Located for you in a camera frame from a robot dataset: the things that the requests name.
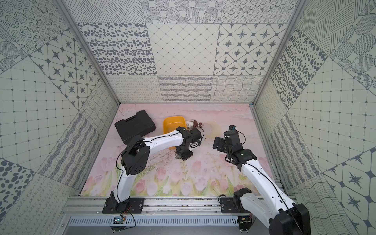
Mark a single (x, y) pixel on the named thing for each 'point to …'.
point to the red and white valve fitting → (192, 124)
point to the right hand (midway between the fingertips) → (223, 143)
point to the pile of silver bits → (177, 155)
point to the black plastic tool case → (140, 124)
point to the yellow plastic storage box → (171, 123)
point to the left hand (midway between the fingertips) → (186, 153)
